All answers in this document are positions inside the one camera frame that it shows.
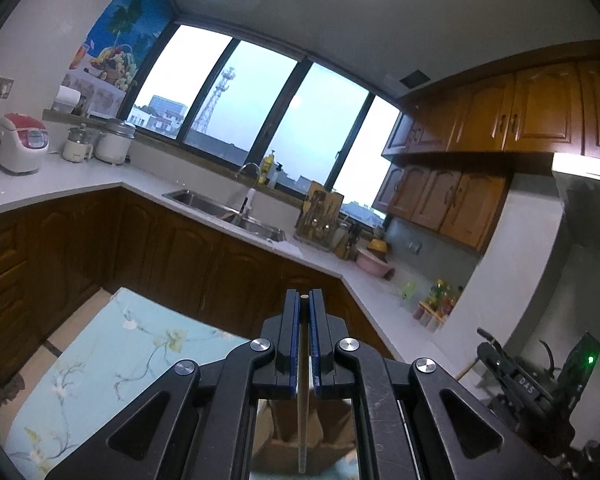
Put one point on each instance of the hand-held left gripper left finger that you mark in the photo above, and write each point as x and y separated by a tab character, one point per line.
294	340

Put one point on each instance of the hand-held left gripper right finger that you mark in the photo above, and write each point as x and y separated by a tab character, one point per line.
316	340

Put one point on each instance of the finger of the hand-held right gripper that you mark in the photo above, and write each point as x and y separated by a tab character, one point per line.
490	352

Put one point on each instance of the patterned wooden chopstick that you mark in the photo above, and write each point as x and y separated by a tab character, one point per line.
304	410
465	370

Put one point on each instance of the wooden utensil holder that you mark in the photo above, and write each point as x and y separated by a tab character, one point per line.
280	440

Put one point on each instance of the spice jar set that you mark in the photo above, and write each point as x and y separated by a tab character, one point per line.
437	305

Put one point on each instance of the pink plastic basin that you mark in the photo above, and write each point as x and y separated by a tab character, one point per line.
372	265

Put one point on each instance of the knife block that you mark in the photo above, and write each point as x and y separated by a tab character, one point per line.
347	242

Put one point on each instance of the green plastic cup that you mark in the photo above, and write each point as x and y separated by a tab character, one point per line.
408	291

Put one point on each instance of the yellow bowl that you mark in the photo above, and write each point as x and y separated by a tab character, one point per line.
378	246

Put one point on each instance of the wooden countertop utensil rack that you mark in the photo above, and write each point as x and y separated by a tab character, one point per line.
317	215

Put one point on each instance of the chrome faucet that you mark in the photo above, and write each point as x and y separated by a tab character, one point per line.
250	195

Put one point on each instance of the stainless steel sink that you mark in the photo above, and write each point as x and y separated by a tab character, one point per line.
220	207

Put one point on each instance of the dark wooden lower cabinets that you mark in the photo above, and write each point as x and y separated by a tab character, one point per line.
155	260

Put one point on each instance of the yellow dish soap bottle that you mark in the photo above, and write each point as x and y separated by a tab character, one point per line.
267	169

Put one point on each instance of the wooden upper cabinets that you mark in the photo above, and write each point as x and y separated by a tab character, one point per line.
480	150

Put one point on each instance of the dark framed kitchen window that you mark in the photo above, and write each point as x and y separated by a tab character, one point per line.
260	110

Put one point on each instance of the white cooker with metal lid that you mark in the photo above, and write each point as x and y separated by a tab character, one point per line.
112	142

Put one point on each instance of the ceiling vent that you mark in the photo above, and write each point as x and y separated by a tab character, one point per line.
414	79

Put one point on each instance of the white kitchen countertop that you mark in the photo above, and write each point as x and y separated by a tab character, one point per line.
55	185

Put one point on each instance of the paper towel roll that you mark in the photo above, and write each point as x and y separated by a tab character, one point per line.
67	99

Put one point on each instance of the white and red rice cooker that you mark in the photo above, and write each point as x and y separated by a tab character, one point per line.
20	142

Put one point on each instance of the small wall socket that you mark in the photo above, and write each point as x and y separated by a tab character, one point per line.
416	247

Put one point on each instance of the fruit and palm wall poster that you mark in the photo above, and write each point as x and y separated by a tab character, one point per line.
125	45

